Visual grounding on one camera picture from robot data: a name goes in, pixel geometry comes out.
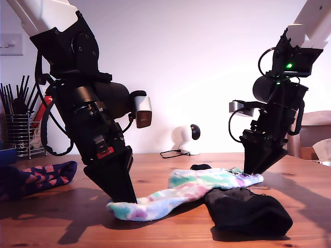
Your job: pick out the dark grey sock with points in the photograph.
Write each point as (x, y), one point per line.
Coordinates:
(248, 211)

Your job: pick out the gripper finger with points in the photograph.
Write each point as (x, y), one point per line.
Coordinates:
(250, 155)
(271, 157)
(111, 175)
(130, 160)

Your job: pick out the leaf print tissue box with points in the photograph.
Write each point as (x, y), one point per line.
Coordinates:
(323, 163)

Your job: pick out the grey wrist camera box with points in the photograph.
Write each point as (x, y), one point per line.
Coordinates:
(238, 107)
(142, 108)

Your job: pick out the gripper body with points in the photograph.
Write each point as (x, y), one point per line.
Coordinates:
(276, 124)
(98, 134)

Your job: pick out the white round security camera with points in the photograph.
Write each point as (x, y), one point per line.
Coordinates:
(184, 142)

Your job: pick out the wooden chair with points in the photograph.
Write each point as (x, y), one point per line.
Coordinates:
(315, 121)

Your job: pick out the red paper packet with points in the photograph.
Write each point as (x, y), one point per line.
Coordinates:
(38, 113)

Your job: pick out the small black sock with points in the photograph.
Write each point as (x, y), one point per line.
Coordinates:
(200, 166)

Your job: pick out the white light switch plate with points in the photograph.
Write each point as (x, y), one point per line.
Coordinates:
(11, 44)

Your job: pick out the pastel tie-dye sock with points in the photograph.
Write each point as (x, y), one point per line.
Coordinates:
(181, 191)

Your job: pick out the blue box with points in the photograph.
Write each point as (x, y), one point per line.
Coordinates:
(7, 156)

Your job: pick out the purple sock with pink squares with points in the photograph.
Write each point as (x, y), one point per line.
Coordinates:
(46, 175)

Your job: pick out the white paper packet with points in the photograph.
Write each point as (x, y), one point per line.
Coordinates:
(38, 139)

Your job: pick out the white tissue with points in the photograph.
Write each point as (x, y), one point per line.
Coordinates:
(323, 151)

